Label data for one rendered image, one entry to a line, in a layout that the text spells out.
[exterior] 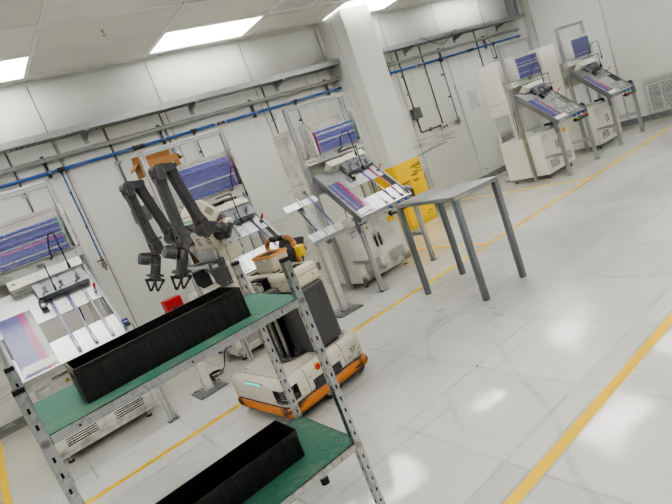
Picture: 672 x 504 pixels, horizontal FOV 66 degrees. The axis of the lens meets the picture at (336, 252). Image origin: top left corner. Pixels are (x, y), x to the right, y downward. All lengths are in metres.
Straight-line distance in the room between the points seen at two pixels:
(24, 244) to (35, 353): 0.80
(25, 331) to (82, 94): 2.87
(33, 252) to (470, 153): 6.80
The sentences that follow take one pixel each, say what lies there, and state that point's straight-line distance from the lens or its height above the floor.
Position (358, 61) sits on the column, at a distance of 7.13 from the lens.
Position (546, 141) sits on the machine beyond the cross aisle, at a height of 0.49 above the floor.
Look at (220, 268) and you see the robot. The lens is 3.00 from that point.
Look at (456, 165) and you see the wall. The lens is 8.75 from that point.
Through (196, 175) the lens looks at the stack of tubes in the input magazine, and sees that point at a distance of 4.56.
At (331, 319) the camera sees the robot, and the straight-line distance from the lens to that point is 3.26.
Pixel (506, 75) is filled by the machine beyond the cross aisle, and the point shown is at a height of 1.50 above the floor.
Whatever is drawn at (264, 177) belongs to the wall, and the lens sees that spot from 6.55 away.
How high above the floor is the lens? 1.39
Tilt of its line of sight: 11 degrees down
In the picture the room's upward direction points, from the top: 20 degrees counter-clockwise
